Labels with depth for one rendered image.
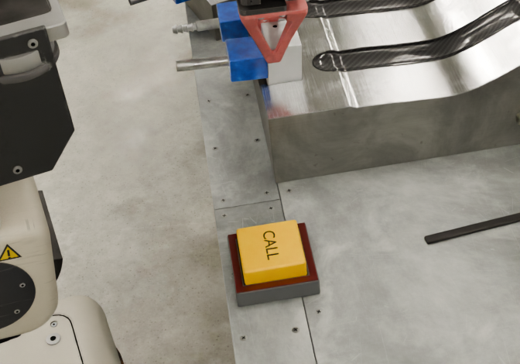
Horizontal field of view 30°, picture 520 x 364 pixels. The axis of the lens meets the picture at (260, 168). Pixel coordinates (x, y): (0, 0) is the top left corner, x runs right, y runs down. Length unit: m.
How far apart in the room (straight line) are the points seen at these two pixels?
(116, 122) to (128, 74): 0.21
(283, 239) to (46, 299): 0.32
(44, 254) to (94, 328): 0.58
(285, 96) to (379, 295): 0.23
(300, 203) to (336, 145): 0.07
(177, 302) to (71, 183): 0.48
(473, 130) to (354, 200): 0.15
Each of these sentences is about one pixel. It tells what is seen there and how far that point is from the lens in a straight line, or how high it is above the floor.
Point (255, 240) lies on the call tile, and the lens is 0.94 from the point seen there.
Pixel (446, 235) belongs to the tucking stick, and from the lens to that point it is 0.98.
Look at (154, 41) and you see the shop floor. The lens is 2.77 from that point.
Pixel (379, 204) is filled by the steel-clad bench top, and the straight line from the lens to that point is 1.02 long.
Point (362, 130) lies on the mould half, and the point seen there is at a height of 0.86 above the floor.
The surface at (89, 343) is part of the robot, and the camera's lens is 1.63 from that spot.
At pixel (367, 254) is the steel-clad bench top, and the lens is 0.97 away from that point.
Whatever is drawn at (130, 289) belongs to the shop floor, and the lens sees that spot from 2.07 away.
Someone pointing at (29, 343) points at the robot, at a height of 0.28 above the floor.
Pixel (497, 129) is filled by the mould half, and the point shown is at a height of 0.83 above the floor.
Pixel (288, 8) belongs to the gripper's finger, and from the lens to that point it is 0.97.
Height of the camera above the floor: 1.51
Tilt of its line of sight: 41 degrees down
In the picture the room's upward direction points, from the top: 7 degrees counter-clockwise
